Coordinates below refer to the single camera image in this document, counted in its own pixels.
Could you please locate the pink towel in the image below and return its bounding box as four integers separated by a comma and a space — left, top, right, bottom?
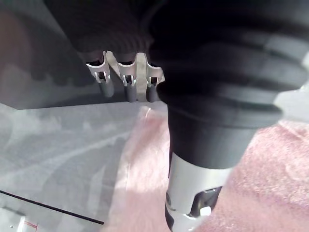
106, 106, 309, 232

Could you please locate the thin black strip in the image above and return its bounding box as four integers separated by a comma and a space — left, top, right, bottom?
0, 189, 105, 225

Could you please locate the white object with red line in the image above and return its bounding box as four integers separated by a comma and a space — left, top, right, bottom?
0, 206, 39, 232

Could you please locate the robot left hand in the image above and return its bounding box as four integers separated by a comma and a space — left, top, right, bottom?
45, 0, 309, 232

